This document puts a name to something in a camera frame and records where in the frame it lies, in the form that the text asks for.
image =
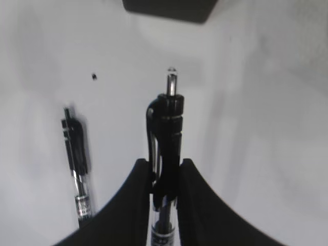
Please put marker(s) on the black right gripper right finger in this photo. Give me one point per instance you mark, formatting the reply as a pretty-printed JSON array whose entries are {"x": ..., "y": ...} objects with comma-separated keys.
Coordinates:
[{"x": 205, "y": 219}]

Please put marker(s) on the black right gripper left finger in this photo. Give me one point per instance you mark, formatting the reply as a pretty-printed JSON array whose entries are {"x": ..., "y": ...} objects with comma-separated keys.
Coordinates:
[{"x": 124, "y": 219}]

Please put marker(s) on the black gel pen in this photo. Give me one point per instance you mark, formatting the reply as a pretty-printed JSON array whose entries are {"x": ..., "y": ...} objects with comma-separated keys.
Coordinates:
[
  {"x": 75, "y": 147},
  {"x": 164, "y": 133}
]

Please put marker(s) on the black square pen holder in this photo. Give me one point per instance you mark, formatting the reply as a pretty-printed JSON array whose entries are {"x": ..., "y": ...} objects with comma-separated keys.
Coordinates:
[{"x": 193, "y": 11}]

